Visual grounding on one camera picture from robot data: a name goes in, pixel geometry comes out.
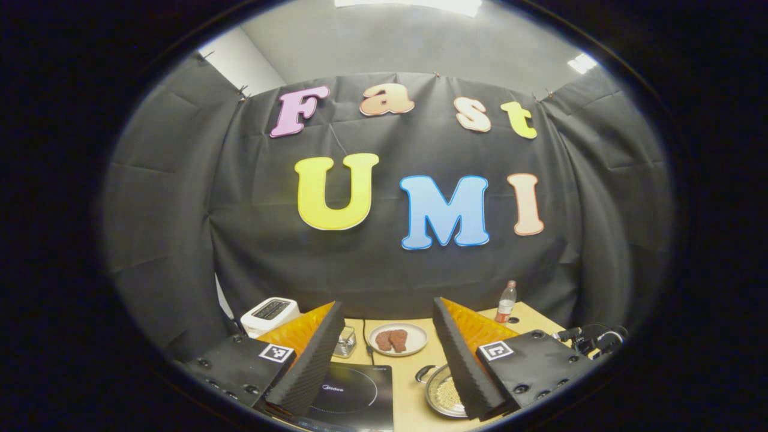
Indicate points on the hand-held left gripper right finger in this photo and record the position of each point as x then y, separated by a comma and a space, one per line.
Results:
462, 360

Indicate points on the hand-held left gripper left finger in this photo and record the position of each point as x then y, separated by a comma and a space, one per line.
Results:
312, 366

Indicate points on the heap of yellow soybeans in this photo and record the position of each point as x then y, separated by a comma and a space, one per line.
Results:
447, 396

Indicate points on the black induction cooktop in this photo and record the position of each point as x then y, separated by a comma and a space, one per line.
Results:
354, 396

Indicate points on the round white plate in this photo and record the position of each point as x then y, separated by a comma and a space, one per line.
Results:
417, 336

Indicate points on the brown meat patty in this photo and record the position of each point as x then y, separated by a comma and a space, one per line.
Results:
400, 340
384, 341

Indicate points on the white toaster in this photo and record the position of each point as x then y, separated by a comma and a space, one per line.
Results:
270, 312

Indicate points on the clear plastic water bottle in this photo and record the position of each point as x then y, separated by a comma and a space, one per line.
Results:
506, 303

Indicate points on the small ceiling light panel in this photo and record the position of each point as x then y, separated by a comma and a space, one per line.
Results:
583, 62

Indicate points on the large ceiling light panel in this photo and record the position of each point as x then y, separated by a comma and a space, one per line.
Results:
414, 5

